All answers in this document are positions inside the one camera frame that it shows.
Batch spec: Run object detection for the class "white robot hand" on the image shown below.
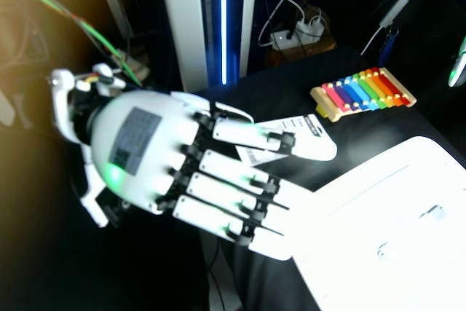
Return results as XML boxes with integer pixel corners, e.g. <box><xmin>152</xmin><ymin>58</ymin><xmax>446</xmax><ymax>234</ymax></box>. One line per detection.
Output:
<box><xmin>89</xmin><ymin>88</ymin><xmax>338</xmax><ymax>261</ymax></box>
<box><xmin>447</xmin><ymin>36</ymin><xmax>466</xmax><ymax>88</ymax></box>

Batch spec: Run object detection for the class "rainbow wooden toy xylophone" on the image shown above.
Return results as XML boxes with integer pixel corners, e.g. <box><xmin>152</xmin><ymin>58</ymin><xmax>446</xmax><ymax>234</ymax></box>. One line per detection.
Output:
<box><xmin>309</xmin><ymin>66</ymin><xmax>418</xmax><ymax>123</ymax></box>

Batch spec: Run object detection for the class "white plastic tray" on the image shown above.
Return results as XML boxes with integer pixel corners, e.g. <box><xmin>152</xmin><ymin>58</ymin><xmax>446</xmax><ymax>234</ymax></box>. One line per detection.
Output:
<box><xmin>291</xmin><ymin>135</ymin><xmax>466</xmax><ymax>311</ymax></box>

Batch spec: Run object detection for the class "blue plastic clip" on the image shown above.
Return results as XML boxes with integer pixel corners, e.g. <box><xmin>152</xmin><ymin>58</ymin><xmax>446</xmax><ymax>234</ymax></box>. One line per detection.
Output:
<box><xmin>378</xmin><ymin>26</ymin><xmax>400</xmax><ymax>68</ymax></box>

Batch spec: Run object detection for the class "white pillar with blue light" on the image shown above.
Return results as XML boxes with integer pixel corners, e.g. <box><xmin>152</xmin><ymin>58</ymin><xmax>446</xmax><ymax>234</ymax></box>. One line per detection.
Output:
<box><xmin>157</xmin><ymin>0</ymin><xmax>259</xmax><ymax>92</ymax></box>

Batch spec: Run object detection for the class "brown cardboard box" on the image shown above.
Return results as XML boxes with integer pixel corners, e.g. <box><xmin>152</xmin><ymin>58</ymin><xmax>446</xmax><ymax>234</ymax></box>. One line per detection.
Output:
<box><xmin>267</xmin><ymin>34</ymin><xmax>338</xmax><ymax>68</ymax></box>

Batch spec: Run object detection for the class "black table cloth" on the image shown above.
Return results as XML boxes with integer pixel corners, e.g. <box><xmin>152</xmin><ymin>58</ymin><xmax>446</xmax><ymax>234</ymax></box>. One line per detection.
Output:
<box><xmin>196</xmin><ymin>47</ymin><xmax>466</xmax><ymax>311</ymax></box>

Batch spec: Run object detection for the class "white power strip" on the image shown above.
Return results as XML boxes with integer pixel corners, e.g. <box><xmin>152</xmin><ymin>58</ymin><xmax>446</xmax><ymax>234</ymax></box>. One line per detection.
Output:
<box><xmin>269</xmin><ymin>19</ymin><xmax>327</xmax><ymax>51</ymax></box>

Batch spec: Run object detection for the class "white cable connector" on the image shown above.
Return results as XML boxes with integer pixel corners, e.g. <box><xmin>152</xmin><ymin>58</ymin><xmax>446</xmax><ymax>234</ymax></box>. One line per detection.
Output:
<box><xmin>378</xmin><ymin>0</ymin><xmax>411</xmax><ymax>28</ymax></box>

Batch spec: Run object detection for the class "green wire bundle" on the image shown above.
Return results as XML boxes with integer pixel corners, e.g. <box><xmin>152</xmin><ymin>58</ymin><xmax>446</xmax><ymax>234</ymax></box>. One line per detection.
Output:
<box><xmin>16</xmin><ymin>0</ymin><xmax>143</xmax><ymax>88</ymax></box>

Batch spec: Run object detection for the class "white wire shelf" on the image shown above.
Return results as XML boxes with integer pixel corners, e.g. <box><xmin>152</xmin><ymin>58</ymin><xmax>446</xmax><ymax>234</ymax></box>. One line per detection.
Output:
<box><xmin>92</xmin><ymin>0</ymin><xmax>161</xmax><ymax>48</ymax></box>

